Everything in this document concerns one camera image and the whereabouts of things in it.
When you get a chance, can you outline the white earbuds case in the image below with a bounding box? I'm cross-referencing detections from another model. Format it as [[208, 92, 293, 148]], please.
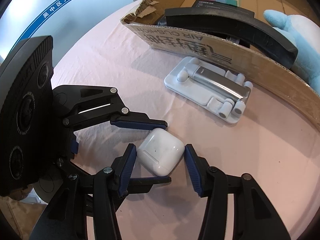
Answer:
[[137, 128, 185, 177]]

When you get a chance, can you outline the white folding phone stand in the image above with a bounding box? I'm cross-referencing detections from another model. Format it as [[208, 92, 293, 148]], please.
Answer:
[[164, 56, 253, 124]]

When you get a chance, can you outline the black product box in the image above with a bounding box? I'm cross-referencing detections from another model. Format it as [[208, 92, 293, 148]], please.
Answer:
[[192, 0, 255, 18]]

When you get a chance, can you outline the black curved bar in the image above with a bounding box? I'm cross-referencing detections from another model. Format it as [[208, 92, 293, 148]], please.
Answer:
[[164, 8, 298, 69]]

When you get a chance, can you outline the blue plush toy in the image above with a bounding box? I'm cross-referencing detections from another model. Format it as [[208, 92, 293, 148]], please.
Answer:
[[264, 10, 319, 93]]

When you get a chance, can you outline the tan jacket sleeve left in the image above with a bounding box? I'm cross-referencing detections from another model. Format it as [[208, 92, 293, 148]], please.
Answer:
[[1, 185, 47, 239]]

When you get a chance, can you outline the pink bed sheet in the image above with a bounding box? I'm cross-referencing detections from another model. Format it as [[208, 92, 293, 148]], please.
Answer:
[[52, 0, 319, 239]]

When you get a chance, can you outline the cardboard box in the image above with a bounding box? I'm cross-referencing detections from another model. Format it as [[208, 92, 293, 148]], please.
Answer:
[[121, 0, 319, 127]]

